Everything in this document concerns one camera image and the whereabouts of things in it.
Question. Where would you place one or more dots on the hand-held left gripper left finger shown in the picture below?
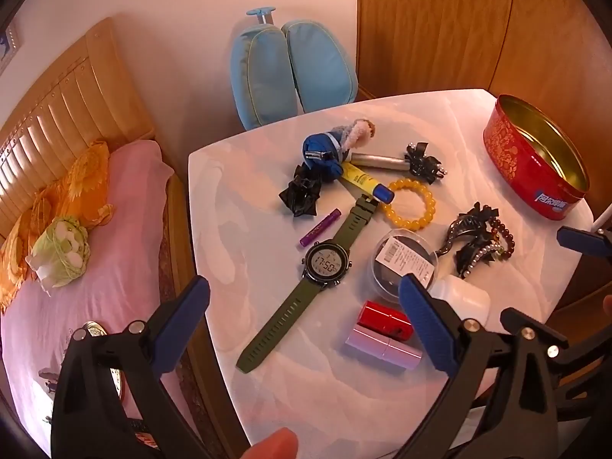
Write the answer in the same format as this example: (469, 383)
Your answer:
(184, 325)

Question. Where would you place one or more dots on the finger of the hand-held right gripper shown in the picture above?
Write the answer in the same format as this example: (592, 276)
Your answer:
(573, 238)
(583, 361)

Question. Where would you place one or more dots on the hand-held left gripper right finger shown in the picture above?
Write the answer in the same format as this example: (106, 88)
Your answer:
(428, 330)

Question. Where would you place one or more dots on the red lipstick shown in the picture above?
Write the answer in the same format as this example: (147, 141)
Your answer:
(380, 318)

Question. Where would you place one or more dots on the pink lipstick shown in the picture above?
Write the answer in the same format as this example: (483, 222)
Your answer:
(377, 346)

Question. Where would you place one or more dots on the clear round case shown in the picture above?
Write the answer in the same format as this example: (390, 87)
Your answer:
(401, 253)

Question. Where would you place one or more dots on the red round tin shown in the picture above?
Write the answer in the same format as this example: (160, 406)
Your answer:
(511, 153)

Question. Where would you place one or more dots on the green digital watch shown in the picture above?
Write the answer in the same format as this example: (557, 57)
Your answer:
(327, 263)

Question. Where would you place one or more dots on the small purple tube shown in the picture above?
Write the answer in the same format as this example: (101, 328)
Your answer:
(318, 229)

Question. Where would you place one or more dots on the yellow tube with blue cap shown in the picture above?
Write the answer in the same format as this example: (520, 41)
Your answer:
(358, 177)

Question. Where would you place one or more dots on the black ribbon hair bow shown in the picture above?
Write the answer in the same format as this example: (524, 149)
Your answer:
(299, 193)

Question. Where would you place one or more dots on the doll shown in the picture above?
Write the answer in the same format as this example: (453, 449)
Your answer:
(325, 150)

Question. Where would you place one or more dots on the person's right hand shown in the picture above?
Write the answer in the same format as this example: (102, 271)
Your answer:
(608, 303)

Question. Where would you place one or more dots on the person's left hand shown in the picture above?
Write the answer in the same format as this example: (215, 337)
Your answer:
(270, 444)

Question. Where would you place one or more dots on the white rod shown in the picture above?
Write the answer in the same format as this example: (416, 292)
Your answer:
(602, 215)

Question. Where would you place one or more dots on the gold rimmed plaque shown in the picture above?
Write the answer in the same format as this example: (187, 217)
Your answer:
(118, 382)

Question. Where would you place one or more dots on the gold round disc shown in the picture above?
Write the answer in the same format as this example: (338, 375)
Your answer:
(91, 330)

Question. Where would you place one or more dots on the black rhinestone hair claw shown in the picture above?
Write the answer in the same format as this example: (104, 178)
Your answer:
(471, 244)

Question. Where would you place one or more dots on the pink blanket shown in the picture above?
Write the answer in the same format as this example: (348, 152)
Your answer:
(119, 248)

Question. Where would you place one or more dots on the cabbage plush toy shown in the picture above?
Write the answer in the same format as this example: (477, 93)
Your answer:
(60, 248)

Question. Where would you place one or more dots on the black beaded bow clip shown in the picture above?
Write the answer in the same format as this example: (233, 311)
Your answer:
(423, 162)

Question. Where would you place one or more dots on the silver metal tube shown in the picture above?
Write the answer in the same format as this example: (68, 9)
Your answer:
(377, 161)

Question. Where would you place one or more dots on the orange pillow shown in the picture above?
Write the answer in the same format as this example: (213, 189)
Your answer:
(81, 181)

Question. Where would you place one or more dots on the wooden bed headboard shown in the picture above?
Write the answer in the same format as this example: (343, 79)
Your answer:
(71, 105)

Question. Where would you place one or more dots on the wooden door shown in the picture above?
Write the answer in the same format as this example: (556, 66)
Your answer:
(430, 24)

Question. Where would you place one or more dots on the blue suitcase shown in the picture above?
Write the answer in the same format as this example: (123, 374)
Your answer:
(267, 76)

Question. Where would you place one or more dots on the framed wall picture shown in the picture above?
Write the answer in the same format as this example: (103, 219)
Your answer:
(7, 45)

